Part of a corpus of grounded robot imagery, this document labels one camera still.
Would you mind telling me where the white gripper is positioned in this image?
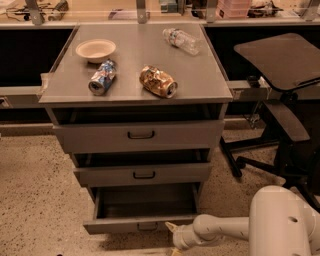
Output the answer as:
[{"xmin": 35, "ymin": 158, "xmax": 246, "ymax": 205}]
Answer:
[{"xmin": 165, "ymin": 222, "xmax": 199, "ymax": 256}]

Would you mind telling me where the grey bottom drawer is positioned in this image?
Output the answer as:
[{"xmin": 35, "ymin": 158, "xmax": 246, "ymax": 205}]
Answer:
[{"xmin": 83, "ymin": 183, "xmax": 199, "ymax": 234}]

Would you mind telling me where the grey drawer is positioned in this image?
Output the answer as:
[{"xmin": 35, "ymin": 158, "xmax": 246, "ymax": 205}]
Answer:
[
  {"xmin": 54, "ymin": 120, "xmax": 224, "ymax": 153},
  {"xmin": 83, "ymin": 183, "xmax": 199, "ymax": 234},
  {"xmin": 73, "ymin": 163, "xmax": 211, "ymax": 187}
]

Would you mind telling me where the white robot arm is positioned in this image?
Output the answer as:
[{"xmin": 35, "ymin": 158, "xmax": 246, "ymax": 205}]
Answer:
[{"xmin": 166, "ymin": 186, "xmax": 320, "ymax": 256}]

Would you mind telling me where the grey middle drawer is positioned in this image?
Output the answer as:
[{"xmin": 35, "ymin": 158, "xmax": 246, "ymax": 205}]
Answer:
[{"xmin": 73, "ymin": 163, "xmax": 211, "ymax": 187}]

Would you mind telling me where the grey top drawer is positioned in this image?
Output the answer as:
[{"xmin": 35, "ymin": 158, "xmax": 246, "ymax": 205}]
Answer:
[{"xmin": 54, "ymin": 120, "xmax": 224, "ymax": 153}]

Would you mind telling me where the grey drawer cabinet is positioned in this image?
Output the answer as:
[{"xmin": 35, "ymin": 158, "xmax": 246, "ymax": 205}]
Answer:
[{"xmin": 38, "ymin": 22, "xmax": 233, "ymax": 201}]

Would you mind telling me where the gold crushed soda can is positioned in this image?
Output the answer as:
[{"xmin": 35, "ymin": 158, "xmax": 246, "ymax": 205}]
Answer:
[{"xmin": 139, "ymin": 65, "xmax": 178, "ymax": 98}]

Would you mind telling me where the blue crushed soda can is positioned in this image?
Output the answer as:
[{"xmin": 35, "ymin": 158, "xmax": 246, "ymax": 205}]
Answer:
[{"xmin": 88, "ymin": 59, "xmax": 116, "ymax": 96}]

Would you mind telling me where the clear plastic water bottle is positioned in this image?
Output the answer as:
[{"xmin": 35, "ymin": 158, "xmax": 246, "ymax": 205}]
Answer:
[{"xmin": 162, "ymin": 28, "xmax": 201, "ymax": 56}]

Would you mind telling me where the beige paper bowl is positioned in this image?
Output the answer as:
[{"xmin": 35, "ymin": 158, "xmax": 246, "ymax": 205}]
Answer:
[{"xmin": 76, "ymin": 39, "xmax": 116, "ymax": 64}]

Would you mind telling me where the black office chair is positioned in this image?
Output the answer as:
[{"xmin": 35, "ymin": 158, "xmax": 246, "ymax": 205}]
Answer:
[{"xmin": 220, "ymin": 33, "xmax": 320, "ymax": 211}]

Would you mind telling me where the pink plastic box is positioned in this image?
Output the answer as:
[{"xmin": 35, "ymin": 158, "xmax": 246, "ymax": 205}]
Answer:
[{"xmin": 217, "ymin": 0, "xmax": 251, "ymax": 19}]

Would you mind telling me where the metal shelf bracket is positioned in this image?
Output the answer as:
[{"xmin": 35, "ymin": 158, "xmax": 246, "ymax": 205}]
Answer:
[{"xmin": 136, "ymin": 0, "xmax": 147, "ymax": 24}]

